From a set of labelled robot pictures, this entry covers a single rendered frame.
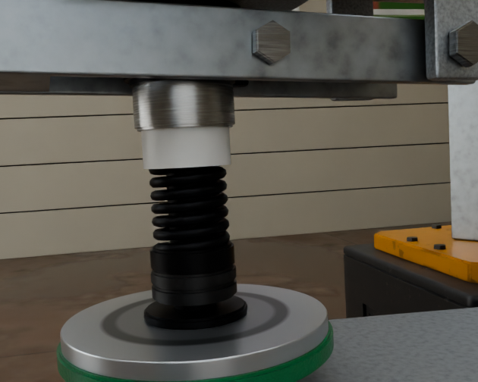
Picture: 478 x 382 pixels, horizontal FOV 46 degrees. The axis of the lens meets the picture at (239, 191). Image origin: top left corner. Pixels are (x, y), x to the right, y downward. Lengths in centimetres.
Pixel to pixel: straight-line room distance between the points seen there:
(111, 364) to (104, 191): 607
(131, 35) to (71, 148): 607
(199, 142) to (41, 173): 608
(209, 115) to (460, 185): 104
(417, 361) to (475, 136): 91
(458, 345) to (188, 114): 33
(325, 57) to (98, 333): 27
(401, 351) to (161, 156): 28
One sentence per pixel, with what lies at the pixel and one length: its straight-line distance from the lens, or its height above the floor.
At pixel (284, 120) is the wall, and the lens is 674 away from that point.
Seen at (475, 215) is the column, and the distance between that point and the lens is 140.
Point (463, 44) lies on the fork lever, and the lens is 47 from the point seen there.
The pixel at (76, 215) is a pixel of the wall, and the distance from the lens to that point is 648.
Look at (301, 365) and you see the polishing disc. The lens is 41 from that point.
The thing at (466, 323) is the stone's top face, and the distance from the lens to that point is 64.
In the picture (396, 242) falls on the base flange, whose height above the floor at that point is 78.
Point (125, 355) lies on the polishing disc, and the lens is 40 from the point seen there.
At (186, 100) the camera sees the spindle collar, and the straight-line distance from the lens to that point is 42.
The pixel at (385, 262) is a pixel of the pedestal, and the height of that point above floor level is 74.
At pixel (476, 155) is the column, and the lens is 139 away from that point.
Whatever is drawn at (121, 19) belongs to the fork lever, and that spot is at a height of 110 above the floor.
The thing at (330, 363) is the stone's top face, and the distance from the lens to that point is 52.
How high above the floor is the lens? 101
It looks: 4 degrees down
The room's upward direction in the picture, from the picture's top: 3 degrees counter-clockwise
